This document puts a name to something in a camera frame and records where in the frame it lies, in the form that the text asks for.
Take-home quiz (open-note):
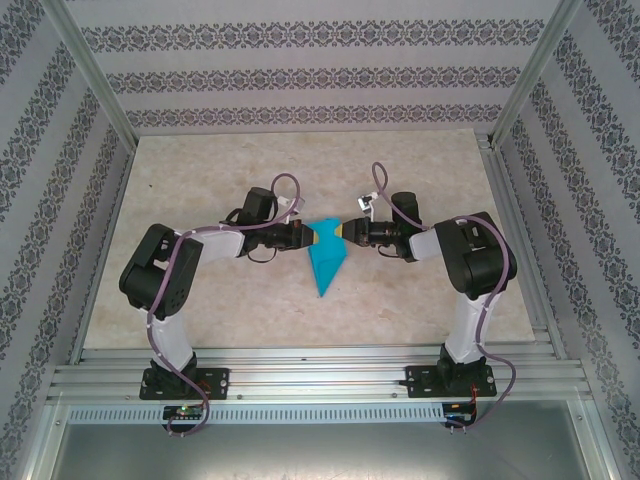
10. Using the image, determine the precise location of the blue cloth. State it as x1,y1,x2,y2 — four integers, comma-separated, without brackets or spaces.
305,217,351,300

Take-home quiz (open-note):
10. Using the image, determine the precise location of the grey metal sheet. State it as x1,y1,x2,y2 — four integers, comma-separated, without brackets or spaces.
29,399,616,480

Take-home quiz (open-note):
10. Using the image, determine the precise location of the right small circuit board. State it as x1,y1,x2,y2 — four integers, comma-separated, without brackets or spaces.
446,402,479,426

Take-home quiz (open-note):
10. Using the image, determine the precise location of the small circuit board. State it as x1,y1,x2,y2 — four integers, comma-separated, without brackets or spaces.
446,402,479,426
163,405,206,420

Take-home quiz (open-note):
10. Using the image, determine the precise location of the left small circuit board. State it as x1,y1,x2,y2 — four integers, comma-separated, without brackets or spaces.
163,405,206,420

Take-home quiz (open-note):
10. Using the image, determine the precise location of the right aluminium side rail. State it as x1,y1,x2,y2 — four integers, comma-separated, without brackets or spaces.
477,130,569,361

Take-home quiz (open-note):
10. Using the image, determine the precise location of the aluminium side rail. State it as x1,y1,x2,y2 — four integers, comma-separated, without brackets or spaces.
477,130,569,361
68,142,137,365

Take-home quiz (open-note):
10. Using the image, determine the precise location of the aluminium front frame rail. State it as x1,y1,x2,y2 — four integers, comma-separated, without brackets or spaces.
47,344,594,406

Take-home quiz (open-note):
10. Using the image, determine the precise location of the left aluminium side rail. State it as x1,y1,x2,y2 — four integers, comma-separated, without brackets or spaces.
68,142,137,365

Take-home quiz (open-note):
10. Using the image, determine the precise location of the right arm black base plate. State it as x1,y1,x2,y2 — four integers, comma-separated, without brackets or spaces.
405,364,497,400

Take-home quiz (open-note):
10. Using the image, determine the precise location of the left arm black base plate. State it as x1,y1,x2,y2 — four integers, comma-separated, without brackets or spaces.
139,367,231,402

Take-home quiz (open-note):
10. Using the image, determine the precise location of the slotted grey cable duct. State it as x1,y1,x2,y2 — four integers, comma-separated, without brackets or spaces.
67,403,446,424

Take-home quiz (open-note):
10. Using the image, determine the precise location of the right aluminium corner post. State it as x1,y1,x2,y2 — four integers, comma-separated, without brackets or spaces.
489,0,586,149

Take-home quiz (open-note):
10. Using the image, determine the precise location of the aluminium corner post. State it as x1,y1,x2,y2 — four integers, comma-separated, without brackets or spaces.
489,0,586,149
42,0,139,146

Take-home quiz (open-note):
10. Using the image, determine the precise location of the left aluminium corner post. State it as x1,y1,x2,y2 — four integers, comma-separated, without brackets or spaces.
42,0,139,146

